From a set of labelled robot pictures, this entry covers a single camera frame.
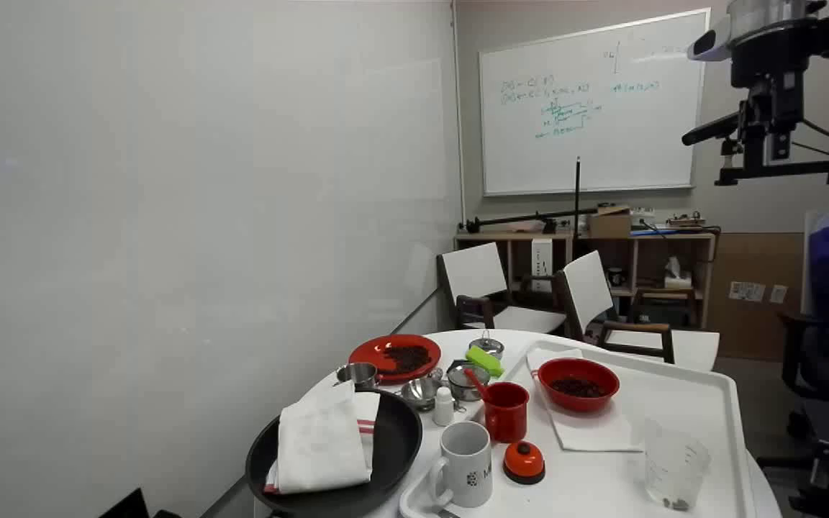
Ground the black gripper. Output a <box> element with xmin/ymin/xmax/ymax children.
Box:
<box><xmin>727</xmin><ymin>41</ymin><xmax>808</xmax><ymax>179</ymax></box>

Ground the clear plastic measuring cup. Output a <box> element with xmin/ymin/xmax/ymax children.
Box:
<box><xmin>641</xmin><ymin>425</ymin><xmax>715</xmax><ymax>512</ymax></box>

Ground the red bowl with beans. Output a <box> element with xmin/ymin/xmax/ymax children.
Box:
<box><xmin>536</xmin><ymin>358</ymin><xmax>621</xmax><ymax>417</ymax></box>

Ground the red cup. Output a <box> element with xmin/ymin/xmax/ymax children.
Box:
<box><xmin>481</xmin><ymin>381</ymin><xmax>533</xmax><ymax>445</ymax></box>

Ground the steel measuring cup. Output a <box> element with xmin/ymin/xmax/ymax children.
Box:
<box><xmin>399</xmin><ymin>373</ymin><xmax>441</xmax><ymax>414</ymax></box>
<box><xmin>443</xmin><ymin>358</ymin><xmax>486</xmax><ymax>402</ymax></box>

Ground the small steel cup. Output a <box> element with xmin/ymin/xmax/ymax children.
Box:
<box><xmin>336</xmin><ymin>361</ymin><xmax>381</xmax><ymax>391</ymax></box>

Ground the small white shelf object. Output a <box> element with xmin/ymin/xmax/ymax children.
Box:
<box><xmin>663</xmin><ymin>254</ymin><xmax>693</xmax><ymax>291</ymax></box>

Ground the cardboard box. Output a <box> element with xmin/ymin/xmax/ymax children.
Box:
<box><xmin>588</xmin><ymin>205</ymin><xmax>634</xmax><ymax>240</ymax></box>

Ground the black tripod stand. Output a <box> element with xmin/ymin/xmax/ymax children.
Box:
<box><xmin>458</xmin><ymin>155</ymin><xmax>634</xmax><ymax>263</ymax></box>

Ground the white square panel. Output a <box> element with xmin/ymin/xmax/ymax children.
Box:
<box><xmin>671</xmin><ymin>327</ymin><xmax>722</xmax><ymax>373</ymax></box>

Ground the wooden shelf unit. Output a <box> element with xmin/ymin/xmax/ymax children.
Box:
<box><xmin>453</xmin><ymin>225</ymin><xmax>722</xmax><ymax>333</ymax></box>

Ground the white flat napkin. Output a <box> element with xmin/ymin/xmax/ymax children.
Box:
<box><xmin>527</xmin><ymin>342</ymin><xmax>644</xmax><ymax>454</ymax></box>

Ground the green plastic bottle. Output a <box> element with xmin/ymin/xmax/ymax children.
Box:
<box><xmin>464</xmin><ymin>345</ymin><xmax>506</xmax><ymax>381</ymax></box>

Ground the white plastic tray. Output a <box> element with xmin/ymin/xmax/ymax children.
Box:
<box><xmin>398</xmin><ymin>333</ymin><xmax>753</xmax><ymax>518</ymax></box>

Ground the red spoon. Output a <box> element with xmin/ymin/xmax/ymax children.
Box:
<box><xmin>460</xmin><ymin>366</ymin><xmax>490</xmax><ymax>399</ymax></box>

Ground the white salt shaker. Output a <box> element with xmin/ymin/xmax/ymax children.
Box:
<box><xmin>432</xmin><ymin>386</ymin><xmax>458</xmax><ymax>428</ymax></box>

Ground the white ceramic mug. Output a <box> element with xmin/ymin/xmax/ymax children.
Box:
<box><xmin>427</xmin><ymin>417</ymin><xmax>494</xmax><ymax>509</ymax></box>

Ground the red plate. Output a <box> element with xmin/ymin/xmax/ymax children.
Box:
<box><xmin>345</xmin><ymin>332</ymin><xmax>443</xmax><ymax>389</ymax></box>

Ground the white cloth red stripe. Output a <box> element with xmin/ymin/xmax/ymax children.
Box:
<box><xmin>264</xmin><ymin>386</ymin><xmax>384</xmax><ymax>499</ymax></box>

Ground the black triangular object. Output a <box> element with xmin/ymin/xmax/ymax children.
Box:
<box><xmin>94</xmin><ymin>486</ymin><xmax>153</xmax><ymax>518</ymax></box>

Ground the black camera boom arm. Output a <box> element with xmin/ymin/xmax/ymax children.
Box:
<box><xmin>715</xmin><ymin>152</ymin><xmax>829</xmax><ymax>188</ymax></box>

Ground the white wall whiteboard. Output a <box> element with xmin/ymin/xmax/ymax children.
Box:
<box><xmin>477</xmin><ymin>7</ymin><xmax>715</xmax><ymax>199</ymax></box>

